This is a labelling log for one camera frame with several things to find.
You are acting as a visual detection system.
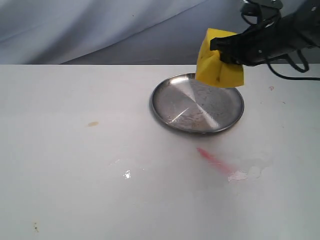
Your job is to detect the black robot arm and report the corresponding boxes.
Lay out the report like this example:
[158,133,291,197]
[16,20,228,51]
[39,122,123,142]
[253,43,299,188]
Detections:
[209,0,320,67]

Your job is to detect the black cable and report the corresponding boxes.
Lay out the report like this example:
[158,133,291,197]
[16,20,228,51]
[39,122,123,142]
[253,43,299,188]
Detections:
[239,0,320,81]

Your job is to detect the round steel plate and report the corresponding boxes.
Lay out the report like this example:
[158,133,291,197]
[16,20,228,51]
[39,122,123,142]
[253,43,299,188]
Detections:
[149,73,245,135]

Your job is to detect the yellow sponge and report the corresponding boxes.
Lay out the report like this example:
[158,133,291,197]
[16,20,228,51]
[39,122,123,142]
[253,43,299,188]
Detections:
[195,28,245,88]

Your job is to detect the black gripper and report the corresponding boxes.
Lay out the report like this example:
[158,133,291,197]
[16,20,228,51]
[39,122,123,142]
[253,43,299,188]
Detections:
[209,14,320,66]

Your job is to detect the white backdrop sheet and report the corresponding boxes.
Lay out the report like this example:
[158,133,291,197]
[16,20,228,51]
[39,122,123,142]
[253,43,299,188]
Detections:
[0,0,247,65]

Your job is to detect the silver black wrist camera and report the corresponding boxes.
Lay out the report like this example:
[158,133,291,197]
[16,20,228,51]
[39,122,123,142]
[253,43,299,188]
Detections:
[244,0,283,10]

